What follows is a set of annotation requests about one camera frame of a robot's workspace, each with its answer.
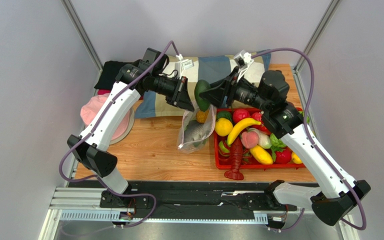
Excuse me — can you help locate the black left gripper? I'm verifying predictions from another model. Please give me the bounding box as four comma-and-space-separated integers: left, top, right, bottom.
151, 74, 195, 113

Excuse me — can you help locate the dark green toy avocado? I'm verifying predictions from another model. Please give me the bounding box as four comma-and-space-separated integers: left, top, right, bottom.
193, 79, 212, 112

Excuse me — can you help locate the clear zip top bag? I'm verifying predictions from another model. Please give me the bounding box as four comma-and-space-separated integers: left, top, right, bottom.
176, 100, 216, 154

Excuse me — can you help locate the grey toy fish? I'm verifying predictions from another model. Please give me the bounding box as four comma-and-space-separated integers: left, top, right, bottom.
182, 120, 210, 144

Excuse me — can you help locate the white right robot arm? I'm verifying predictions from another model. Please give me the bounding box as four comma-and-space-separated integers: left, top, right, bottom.
200, 67, 371, 226

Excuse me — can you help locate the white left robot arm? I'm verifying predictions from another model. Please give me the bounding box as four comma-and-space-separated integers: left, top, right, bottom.
67, 48, 194, 194

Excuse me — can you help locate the green toy lime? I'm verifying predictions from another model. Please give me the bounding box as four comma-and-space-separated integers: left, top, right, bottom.
216, 110, 233, 122

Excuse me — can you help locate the blue beige checked pillow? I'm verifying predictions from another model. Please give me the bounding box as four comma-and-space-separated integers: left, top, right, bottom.
135, 53, 272, 119

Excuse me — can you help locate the red toy apple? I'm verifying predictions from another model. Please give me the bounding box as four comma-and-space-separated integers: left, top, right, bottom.
232, 108, 251, 124

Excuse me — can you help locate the yellow toy lemon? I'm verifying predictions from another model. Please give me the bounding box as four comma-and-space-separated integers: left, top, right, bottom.
214, 117, 233, 137

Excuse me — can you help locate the yellow toy banana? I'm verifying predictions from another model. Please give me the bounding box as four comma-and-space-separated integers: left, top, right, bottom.
226, 117, 262, 146

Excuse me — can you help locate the red plastic tray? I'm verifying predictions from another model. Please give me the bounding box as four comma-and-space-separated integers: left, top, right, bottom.
214, 125, 305, 170

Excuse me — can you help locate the pink toy peach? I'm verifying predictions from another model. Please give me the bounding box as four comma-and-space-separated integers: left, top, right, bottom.
240, 131, 260, 149

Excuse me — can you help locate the yellow toy corn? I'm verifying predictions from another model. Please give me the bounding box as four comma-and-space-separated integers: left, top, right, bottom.
249, 145, 274, 165

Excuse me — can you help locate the black folded cloth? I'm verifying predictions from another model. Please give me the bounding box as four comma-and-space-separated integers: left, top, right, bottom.
94, 60, 133, 91

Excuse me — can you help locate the red toy lobster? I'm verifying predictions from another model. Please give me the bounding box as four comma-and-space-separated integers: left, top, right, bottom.
224, 137, 244, 181

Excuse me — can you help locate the pink bucket hat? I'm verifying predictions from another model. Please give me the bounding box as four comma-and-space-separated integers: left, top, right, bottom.
79, 94, 136, 146

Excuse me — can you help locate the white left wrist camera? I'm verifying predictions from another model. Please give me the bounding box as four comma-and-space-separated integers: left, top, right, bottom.
174, 54, 195, 79

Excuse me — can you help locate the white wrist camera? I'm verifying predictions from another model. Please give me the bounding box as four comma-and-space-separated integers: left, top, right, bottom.
174, 54, 195, 79
233, 50, 254, 80

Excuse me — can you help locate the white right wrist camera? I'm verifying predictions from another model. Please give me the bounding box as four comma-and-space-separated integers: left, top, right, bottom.
233, 50, 254, 80

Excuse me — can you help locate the black mounting rail base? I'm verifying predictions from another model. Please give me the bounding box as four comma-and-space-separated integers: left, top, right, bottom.
68, 180, 297, 220

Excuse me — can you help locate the white slotted cable duct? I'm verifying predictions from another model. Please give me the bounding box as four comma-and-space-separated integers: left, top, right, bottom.
59, 208, 269, 225

